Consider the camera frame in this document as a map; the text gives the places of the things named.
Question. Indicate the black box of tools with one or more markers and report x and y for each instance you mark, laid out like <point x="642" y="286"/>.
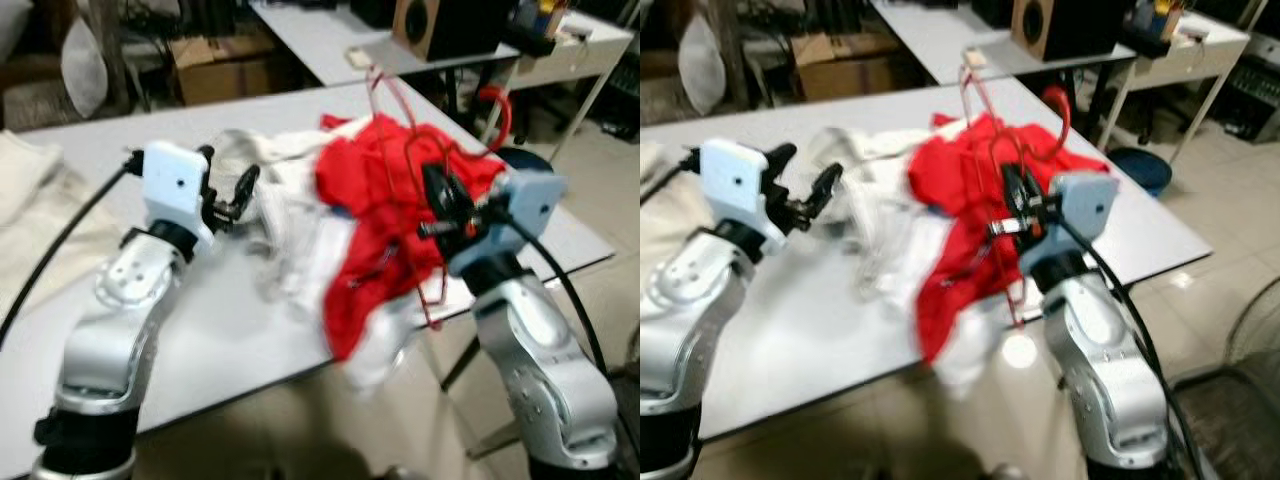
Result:
<point x="1150" y="40"/>
<point x="535" y="40"/>

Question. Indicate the wooden speaker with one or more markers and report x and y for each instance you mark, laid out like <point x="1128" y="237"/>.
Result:
<point x="1060" y="25"/>
<point x="440" y="25"/>

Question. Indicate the black equipment case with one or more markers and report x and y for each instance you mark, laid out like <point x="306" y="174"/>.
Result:
<point x="1255" y="100"/>

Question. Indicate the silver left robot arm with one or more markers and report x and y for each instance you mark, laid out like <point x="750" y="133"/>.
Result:
<point x="690" y="320"/>
<point x="110" y="330"/>

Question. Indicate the white garment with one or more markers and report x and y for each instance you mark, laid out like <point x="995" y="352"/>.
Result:
<point x="300" y="250"/>
<point x="890" y="240"/>

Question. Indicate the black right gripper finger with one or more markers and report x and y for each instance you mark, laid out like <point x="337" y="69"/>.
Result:
<point x="1035" y="190"/>
<point x="1014" y="188"/>
<point x="434" y="188"/>
<point x="456" y="192"/>

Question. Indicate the blue bin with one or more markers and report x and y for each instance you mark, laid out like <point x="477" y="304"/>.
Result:
<point x="530" y="160"/>
<point x="1145" y="170"/>

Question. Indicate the long white table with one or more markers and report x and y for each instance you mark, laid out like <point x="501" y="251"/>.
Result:
<point x="320" y="30"/>
<point x="940" y="30"/>

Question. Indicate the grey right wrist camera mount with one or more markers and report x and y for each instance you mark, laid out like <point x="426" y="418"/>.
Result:
<point x="535" y="200"/>
<point x="1085" y="205"/>

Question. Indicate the cardboard box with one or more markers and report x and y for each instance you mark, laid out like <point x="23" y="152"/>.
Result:
<point x="230" y="75"/>
<point x="850" y="70"/>

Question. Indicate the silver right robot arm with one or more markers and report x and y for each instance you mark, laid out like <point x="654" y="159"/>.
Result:
<point x="1110" y="370"/>
<point x="540" y="370"/>

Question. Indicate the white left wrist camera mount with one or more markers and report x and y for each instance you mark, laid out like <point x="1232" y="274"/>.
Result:
<point x="172" y="185"/>
<point x="732" y="180"/>

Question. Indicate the red garment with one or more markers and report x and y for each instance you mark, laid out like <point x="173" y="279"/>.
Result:
<point x="370" y="180"/>
<point x="960" y="180"/>

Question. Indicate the white pillow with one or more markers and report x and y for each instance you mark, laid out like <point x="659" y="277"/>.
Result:
<point x="85" y="65"/>
<point x="702" y="60"/>

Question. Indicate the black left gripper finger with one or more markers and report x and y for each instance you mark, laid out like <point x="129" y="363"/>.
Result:
<point x="828" y="186"/>
<point x="246" y="188"/>
<point x="206" y="158"/>
<point x="782" y="157"/>

